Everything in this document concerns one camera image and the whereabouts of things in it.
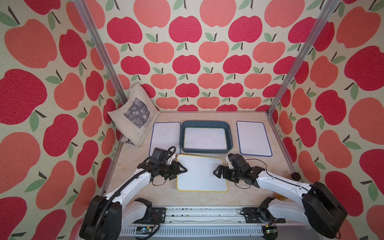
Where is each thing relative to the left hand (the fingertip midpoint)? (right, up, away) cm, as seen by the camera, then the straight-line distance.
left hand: (185, 175), depth 79 cm
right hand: (+20, -3, +6) cm, 21 cm away
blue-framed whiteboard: (-15, +20, +27) cm, 37 cm away
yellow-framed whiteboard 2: (+8, -2, +3) cm, 9 cm away
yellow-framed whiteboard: (+13, +18, +26) cm, 34 cm away
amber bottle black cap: (+60, -1, 0) cm, 60 cm away
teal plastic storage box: (+14, +28, +29) cm, 43 cm away
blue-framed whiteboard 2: (+48, +17, +26) cm, 57 cm away
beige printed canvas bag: (-37, +29, +25) cm, 53 cm away
